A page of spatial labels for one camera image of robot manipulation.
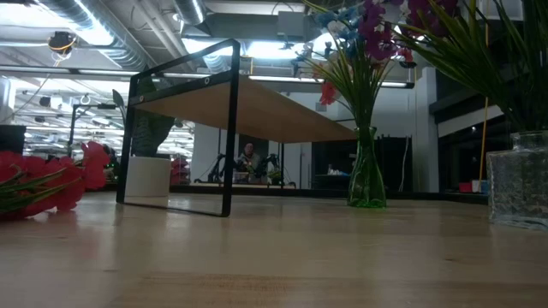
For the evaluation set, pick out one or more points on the red artificial flower bunch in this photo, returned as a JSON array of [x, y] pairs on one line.
[[329, 94], [64, 179]]

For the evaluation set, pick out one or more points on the red container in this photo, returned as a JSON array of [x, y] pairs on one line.
[[465, 187]]

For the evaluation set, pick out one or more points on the black monitor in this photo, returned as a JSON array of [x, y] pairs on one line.
[[12, 139]]

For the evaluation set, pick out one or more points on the person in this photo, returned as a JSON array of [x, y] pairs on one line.
[[249, 160]]

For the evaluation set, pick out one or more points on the wooden shelf black metal frame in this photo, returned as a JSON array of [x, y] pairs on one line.
[[265, 111]]

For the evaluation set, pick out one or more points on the white artificial flower bunch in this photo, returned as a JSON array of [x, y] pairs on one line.
[[337, 29]]

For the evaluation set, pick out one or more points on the clear glass vase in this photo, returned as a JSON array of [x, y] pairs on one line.
[[518, 184]]

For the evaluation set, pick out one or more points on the long ceiling light fixture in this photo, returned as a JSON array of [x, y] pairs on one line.
[[64, 71], [282, 79]]

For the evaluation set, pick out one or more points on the silver spiral air duct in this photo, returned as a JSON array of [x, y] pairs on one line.
[[190, 10], [124, 47]]

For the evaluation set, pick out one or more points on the green glass vase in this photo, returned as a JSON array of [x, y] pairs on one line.
[[367, 179]]

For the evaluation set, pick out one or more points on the black cabinet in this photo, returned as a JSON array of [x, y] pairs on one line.
[[389, 162]]

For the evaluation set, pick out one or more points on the green plant in white pot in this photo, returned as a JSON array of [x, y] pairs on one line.
[[147, 179]]

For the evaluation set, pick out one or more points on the blue cup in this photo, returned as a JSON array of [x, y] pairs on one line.
[[484, 187]]

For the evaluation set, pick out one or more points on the white cup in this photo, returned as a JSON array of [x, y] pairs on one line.
[[476, 186]]

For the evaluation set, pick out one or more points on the purple artificial flower bunch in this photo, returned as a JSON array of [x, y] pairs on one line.
[[379, 40]]

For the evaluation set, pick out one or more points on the green artificial leaf stem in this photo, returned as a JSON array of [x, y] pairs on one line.
[[428, 15]]

